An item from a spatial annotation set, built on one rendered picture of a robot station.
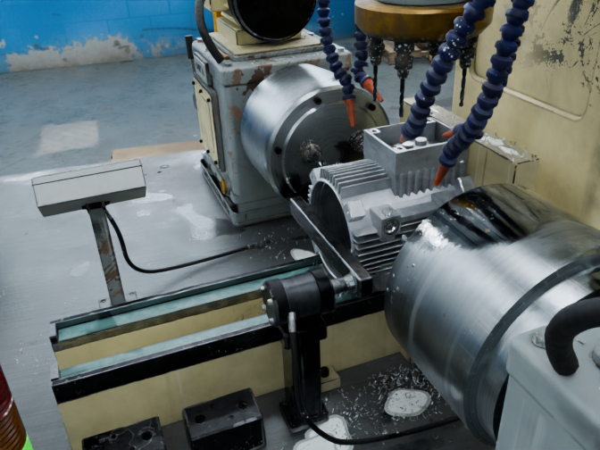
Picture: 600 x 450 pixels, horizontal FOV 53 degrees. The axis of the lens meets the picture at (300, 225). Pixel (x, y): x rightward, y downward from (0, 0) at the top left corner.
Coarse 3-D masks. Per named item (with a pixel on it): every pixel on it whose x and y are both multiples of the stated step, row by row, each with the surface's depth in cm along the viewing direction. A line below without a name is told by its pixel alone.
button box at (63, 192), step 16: (128, 160) 98; (48, 176) 94; (64, 176) 95; (80, 176) 96; (96, 176) 96; (112, 176) 97; (128, 176) 98; (144, 176) 98; (48, 192) 94; (64, 192) 94; (80, 192) 95; (96, 192) 96; (112, 192) 96; (128, 192) 98; (144, 192) 101; (48, 208) 95; (64, 208) 97; (80, 208) 100
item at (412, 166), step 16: (384, 128) 91; (400, 128) 92; (432, 128) 92; (448, 128) 89; (368, 144) 90; (384, 144) 85; (416, 144) 88; (432, 144) 92; (384, 160) 86; (400, 160) 83; (416, 160) 84; (432, 160) 85; (464, 160) 87; (400, 176) 84; (416, 176) 85; (432, 176) 86; (448, 176) 87; (400, 192) 85; (416, 192) 86
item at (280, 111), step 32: (256, 96) 113; (288, 96) 105; (320, 96) 103; (256, 128) 110; (288, 128) 103; (320, 128) 105; (352, 128) 108; (256, 160) 112; (288, 160) 106; (352, 160) 111; (288, 192) 109
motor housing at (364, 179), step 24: (336, 168) 87; (360, 168) 87; (312, 192) 94; (336, 192) 84; (360, 192) 84; (384, 192) 85; (432, 192) 87; (336, 216) 98; (408, 216) 83; (360, 240) 82; (384, 264) 85
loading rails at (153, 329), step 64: (320, 256) 100; (64, 320) 88; (128, 320) 89; (192, 320) 92; (256, 320) 88; (384, 320) 93; (64, 384) 77; (128, 384) 80; (192, 384) 84; (256, 384) 89
